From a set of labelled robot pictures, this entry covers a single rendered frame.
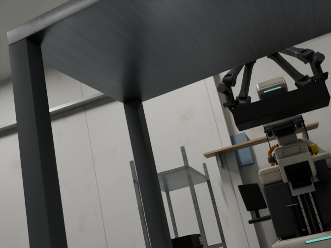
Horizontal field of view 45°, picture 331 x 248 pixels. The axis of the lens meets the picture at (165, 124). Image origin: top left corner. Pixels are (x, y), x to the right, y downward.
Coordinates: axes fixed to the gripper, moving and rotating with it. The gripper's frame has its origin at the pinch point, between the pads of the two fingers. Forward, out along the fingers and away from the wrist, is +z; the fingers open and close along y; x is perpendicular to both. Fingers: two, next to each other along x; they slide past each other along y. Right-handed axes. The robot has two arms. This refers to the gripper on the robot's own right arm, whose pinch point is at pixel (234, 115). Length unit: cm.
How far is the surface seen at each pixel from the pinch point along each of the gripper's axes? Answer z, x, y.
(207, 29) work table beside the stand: 36, -178, 12
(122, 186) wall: -55, 399, -248
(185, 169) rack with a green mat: 18, 37, -48
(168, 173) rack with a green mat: 18, 37, -62
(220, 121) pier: -112, 377, -50
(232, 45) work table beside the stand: 35, -168, 15
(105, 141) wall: -142, 397, -266
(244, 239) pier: 76, 379, -61
